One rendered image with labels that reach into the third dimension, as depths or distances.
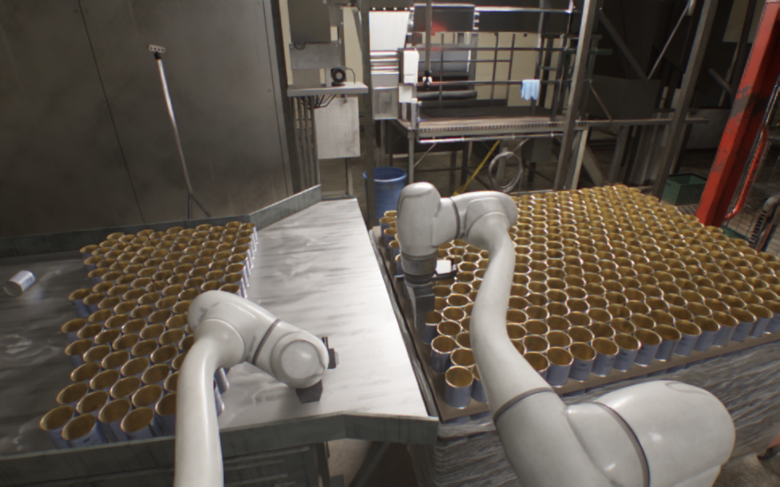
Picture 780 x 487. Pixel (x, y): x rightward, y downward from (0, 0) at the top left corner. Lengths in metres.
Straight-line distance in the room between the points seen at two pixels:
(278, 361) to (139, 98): 3.00
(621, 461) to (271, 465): 0.80
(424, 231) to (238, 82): 2.66
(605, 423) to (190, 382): 0.59
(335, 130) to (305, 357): 3.09
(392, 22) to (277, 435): 3.38
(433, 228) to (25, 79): 3.41
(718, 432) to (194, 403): 0.72
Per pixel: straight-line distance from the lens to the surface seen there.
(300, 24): 3.05
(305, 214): 2.09
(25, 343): 1.68
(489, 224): 0.88
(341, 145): 3.72
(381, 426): 0.96
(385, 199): 4.04
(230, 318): 0.78
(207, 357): 0.74
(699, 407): 0.68
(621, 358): 1.24
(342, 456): 2.27
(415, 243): 0.88
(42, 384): 1.46
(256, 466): 1.10
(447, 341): 1.15
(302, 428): 0.97
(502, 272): 0.78
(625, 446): 0.59
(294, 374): 0.74
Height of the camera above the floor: 1.89
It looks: 28 degrees down
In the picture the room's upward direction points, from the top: 1 degrees counter-clockwise
